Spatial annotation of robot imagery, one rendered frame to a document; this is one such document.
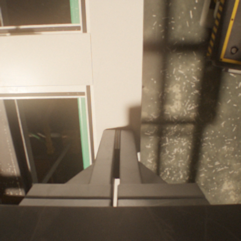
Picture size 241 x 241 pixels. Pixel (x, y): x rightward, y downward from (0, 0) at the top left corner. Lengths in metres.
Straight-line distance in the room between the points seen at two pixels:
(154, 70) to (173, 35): 0.23
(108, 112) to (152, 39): 0.98
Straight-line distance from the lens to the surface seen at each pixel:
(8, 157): 0.69
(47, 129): 0.97
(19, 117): 0.64
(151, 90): 1.11
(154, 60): 1.10
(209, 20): 1.08
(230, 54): 0.90
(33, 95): 0.23
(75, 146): 1.19
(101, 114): 0.15
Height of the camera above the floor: 1.08
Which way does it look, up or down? 73 degrees down
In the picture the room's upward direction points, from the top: 179 degrees counter-clockwise
